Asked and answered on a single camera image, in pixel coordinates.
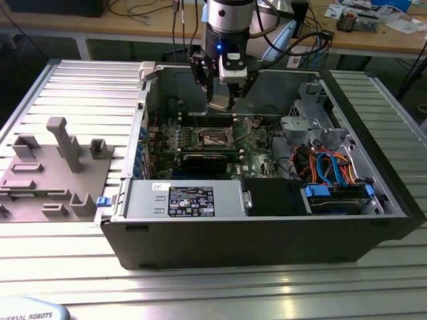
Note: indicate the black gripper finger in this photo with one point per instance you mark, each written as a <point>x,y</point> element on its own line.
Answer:
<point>201,70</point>
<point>248,85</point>

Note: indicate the silver CPU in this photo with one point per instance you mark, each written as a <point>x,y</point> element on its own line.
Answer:
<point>218,102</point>

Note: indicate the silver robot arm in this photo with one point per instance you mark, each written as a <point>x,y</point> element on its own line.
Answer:
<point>230,16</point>

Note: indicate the CPU socket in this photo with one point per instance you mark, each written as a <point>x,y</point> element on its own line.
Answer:
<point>213,140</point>

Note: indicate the blue expansion slot brackets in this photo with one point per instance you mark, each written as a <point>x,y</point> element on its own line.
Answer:
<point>139,156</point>

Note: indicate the black bay cover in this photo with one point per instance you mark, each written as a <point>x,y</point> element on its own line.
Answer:
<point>270,196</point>

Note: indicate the green motherboard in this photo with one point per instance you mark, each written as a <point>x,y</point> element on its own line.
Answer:
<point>253,146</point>

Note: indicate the silver drive cage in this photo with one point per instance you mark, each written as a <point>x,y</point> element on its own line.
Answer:
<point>297,125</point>

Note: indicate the wooden desk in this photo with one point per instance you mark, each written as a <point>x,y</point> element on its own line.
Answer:
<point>133,25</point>

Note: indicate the black upright box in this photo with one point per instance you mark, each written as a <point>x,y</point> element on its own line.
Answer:
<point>301,16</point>

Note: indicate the black graphics card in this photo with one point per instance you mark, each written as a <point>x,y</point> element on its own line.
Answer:
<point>203,165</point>

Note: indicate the silver metal latch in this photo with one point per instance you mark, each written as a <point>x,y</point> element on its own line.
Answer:
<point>247,199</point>

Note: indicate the copper coil part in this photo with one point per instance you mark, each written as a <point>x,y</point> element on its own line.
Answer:
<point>345,20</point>

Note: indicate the hard disk in blue carrier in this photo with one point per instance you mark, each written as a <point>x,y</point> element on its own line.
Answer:
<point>318,192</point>

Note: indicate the grey electronic module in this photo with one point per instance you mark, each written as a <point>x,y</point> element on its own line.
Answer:
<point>366,24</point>

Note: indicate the grey power supply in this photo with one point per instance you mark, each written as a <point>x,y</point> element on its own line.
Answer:
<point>146,200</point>

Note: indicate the black desktop computer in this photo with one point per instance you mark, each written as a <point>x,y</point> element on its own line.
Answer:
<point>56,6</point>

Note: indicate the black PC case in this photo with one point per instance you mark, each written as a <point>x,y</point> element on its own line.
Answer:
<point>233,243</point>

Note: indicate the blue cardboard box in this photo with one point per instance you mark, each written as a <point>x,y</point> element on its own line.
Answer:
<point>392,4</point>

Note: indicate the blue case latch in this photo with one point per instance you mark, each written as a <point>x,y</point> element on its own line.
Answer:
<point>102,202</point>

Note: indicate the grey parts rack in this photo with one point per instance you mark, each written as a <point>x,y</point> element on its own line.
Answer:
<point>50,180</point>

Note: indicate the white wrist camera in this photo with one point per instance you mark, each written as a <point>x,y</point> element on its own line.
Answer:
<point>233,76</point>

